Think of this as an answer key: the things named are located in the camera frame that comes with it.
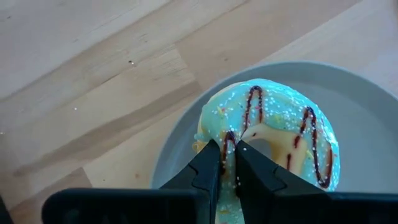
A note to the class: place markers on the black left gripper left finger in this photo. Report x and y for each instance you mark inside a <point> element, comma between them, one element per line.
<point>199,174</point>

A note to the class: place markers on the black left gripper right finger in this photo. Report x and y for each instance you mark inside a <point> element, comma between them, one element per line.
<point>264,186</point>

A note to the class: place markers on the mint iced donut chocolate drizzle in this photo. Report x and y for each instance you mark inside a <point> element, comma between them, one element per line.
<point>280,109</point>

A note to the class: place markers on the light grey round plate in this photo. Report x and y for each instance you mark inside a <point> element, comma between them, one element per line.
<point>357,124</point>

